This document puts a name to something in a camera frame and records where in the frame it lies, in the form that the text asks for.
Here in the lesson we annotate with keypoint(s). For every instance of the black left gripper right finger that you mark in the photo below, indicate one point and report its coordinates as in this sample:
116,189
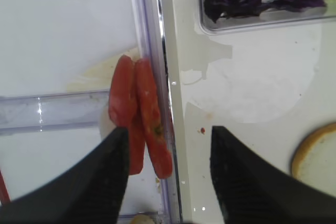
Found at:
251,190

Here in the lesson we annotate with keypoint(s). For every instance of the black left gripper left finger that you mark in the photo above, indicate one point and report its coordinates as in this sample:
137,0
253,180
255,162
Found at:
90,192

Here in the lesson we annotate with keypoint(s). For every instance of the green lettuce leaves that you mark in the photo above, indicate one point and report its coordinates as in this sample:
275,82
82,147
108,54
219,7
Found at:
330,3

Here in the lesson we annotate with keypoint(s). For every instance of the upright bun half left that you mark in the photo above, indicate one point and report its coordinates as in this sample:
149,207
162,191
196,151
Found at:
142,219

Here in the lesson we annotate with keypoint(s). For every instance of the bun bottom on tray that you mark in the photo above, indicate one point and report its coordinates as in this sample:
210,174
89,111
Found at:
315,155

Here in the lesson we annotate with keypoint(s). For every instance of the left red strip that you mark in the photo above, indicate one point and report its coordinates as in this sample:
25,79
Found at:
4,196

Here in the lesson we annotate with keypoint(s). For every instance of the white metal tray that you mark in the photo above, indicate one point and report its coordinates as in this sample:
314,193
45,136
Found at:
269,86

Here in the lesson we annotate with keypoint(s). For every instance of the upper left clear pusher track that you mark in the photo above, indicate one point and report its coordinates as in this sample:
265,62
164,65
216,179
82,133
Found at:
37,113

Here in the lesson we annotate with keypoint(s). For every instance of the clear plastic salad box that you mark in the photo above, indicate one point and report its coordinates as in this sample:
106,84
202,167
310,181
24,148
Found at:
265,19

